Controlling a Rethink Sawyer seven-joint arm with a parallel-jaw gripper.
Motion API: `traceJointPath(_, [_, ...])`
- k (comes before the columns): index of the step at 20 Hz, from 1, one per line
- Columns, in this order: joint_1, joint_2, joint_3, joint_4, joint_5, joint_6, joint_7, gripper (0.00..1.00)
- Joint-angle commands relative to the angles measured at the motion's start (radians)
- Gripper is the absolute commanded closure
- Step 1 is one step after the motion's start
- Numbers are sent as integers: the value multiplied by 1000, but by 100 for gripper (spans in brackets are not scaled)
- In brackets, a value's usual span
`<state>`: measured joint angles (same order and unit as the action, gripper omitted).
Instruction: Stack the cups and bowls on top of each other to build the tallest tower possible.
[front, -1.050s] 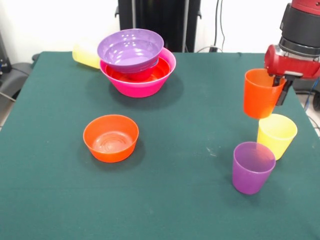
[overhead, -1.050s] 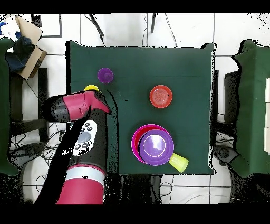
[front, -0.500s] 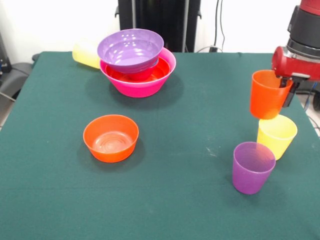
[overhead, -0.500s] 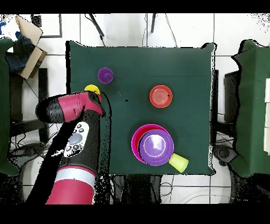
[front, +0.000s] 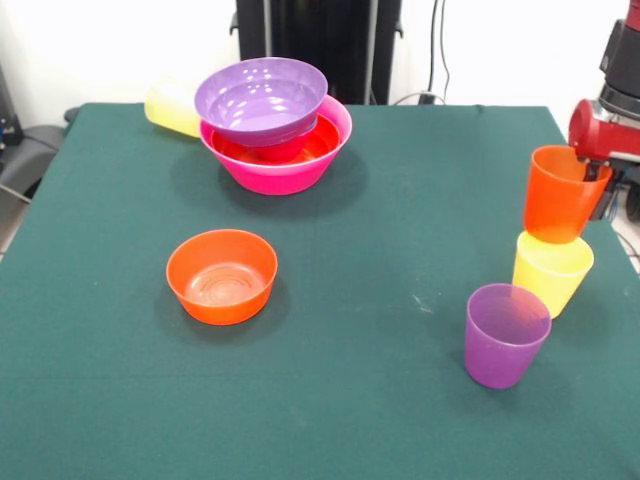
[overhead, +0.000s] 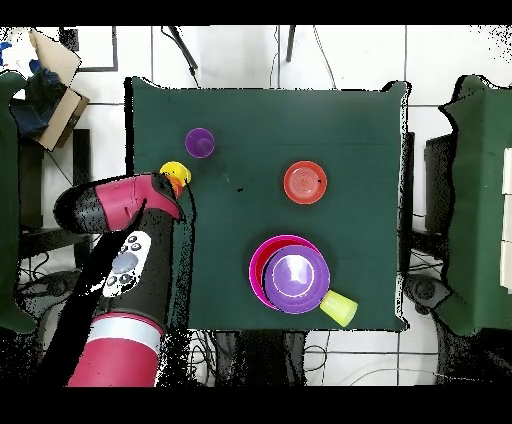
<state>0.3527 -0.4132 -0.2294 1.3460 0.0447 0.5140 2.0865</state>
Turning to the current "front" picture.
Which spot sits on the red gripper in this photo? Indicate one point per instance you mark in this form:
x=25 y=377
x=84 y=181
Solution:
x=600 y=135

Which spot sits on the orange cup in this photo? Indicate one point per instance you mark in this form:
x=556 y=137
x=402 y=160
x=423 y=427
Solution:
x=555 y=205

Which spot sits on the bright yellow cup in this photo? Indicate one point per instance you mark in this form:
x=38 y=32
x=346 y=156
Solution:
x=550 y=280

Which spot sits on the purple cup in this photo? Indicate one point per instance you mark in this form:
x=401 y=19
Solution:
x=500 y=355

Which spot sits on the large orange bowl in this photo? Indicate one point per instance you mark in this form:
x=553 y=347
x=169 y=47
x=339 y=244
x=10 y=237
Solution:
x=325 y=142

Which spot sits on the small pink-red bowl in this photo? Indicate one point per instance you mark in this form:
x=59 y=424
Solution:
x=282 y=152

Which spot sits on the large pink bowl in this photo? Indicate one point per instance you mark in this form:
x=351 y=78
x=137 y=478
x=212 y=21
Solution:
x=280 y=180

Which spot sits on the purple bowl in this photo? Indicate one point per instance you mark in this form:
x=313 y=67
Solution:
x=260 y=100

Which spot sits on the small orange bowl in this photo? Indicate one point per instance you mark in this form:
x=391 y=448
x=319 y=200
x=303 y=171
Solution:
x=222 y=307

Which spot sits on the pale yellow cup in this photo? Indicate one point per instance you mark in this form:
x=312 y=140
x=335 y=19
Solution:
x=167 y=112

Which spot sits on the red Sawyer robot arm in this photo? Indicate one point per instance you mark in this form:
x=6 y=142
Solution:
x=625 y=60

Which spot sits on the dark green tablecloth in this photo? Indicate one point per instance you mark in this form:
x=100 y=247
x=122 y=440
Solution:
x=320 y=400

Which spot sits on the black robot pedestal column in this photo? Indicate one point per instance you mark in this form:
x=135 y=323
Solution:
x=320 y=50

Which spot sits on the black pedestal foot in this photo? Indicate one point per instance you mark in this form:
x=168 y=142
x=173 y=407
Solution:
x=30 y=150

